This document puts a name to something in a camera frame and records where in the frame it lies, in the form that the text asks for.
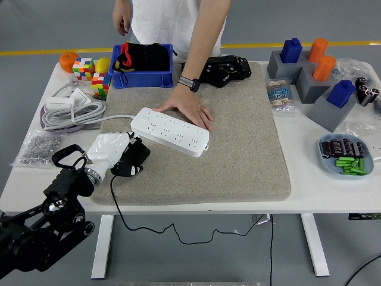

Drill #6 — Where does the person's right hand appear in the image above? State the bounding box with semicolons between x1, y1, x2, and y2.
112;7;132;37

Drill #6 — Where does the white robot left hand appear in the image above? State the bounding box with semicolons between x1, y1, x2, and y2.
87;130;143;178

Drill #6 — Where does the person's left hand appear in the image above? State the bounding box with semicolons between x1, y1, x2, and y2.
152;85;214;131

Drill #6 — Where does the white power strip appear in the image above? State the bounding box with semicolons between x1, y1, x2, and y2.
130;107;210;158

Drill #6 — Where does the black plug with cord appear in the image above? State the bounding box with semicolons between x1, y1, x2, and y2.
110;137;264;245

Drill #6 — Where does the black wristwatch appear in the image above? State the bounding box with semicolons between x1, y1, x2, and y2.
177;75;202;92

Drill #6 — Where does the yellow lemon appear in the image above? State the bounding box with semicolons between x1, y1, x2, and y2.
94;57;112;74

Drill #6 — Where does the blue plastic bin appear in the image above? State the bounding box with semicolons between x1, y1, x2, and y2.
108;43;174;89

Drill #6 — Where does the black machine part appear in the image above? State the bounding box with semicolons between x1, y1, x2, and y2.
180;54;253;89

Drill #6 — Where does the black and red fabric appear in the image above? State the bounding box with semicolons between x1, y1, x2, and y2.
111;41;179;86

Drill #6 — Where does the grey-brown mat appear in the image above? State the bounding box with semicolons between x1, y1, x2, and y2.
88;61;292;206

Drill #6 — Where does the colourful puzzle cube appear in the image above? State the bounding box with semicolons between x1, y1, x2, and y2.
72;56;96;82
90;72;113;98

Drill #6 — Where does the white flat box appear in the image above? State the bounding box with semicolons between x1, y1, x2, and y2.
46;97;75;113

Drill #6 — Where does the orange fruit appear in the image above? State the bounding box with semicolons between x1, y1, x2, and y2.
58;51;80;73

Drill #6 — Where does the purple tape roll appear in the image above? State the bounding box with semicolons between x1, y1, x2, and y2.
39;104;87;135

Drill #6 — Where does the clear bag of screws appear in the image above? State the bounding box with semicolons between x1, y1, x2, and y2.
11;129;65;170

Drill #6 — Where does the clear bag of resistors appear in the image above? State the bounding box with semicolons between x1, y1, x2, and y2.
266;77;299;113

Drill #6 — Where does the grey block holder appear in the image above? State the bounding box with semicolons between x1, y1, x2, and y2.
295;66;332;104
307;92;358;133
267;49;312;85

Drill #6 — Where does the white table leg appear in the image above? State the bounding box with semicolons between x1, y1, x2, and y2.
90;214;115;279
300;213;330;277

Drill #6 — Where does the blue square peg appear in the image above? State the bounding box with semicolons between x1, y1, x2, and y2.
326;79;357;108
280;38;304;64

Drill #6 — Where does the orange cylinder peg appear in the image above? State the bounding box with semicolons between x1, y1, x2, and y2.
312;55;337;82
307;38;330;64

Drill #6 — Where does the black printed capacitor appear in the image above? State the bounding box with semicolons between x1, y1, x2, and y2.
330;139;343;157
320;141;333;158
352;141;366;158
341;138;355;156

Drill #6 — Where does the light blue tray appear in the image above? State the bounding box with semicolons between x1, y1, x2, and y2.
318;133;374;179

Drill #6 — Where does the large clear plastic bag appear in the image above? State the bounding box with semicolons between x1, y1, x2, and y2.
332;57;381;116

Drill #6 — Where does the small crumpled clear bag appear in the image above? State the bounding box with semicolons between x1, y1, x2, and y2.
345;121;381;142

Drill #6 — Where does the black table control panel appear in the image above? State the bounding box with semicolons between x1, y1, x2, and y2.
348;212;381;221

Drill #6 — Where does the grey coiled power cord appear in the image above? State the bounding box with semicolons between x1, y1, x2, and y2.
44;76;140;132

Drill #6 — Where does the silver bracket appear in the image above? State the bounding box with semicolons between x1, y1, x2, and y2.
252;213;272;226

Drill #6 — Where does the black hanging cable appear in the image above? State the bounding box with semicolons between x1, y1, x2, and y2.
269;213;274;286

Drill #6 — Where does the black floor cable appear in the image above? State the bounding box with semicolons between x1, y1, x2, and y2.
346;254;381;286

